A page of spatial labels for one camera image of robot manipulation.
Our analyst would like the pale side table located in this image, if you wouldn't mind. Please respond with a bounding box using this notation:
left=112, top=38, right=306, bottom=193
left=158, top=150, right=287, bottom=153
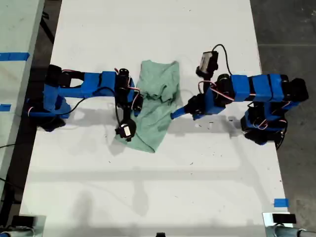
left=0, top=0, right=45, bottom=196

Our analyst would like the pale green T-shirt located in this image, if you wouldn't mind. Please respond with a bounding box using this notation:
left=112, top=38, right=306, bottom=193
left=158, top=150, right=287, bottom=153
left=114, top=60, right=180, bottom=154

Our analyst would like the black stand leg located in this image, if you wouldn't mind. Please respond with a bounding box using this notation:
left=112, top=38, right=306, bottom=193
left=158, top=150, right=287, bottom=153
left=40, top=11, right=55, bottom=43

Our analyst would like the black camera cable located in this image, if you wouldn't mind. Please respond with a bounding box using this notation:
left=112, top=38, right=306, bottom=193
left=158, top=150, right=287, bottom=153
left=212, top=44, right=234, bottom=76
left=70, top=86, right=119, bottom=129

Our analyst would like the long blue tape strip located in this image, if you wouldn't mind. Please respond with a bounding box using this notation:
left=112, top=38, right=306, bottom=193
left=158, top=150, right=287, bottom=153
left=0, top=52, right=31, bottom=62

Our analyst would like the blue tape rectangle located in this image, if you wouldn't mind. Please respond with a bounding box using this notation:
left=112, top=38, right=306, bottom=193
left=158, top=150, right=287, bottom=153
left=274, top=198, right=289, bottom=208

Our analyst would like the black base cable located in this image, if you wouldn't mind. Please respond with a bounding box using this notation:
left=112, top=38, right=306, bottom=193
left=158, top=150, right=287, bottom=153
left=276, top=120, right=288, bottom=151

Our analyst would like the small black box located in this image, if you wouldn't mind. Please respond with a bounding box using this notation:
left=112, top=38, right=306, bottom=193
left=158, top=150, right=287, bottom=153
left=11, top=215, right=35, bottom=227
left=272, top=213, right=297, bottom=224

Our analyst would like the black camera box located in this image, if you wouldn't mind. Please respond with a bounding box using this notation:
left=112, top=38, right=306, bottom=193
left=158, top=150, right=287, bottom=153
left=196, top=50, right=220, bottom=76
left=115, top=118, right=137, bottom=142

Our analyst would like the white metal plate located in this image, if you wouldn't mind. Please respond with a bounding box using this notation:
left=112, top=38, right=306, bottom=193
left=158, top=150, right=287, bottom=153
left=262, top=212, right=294, bottom=228

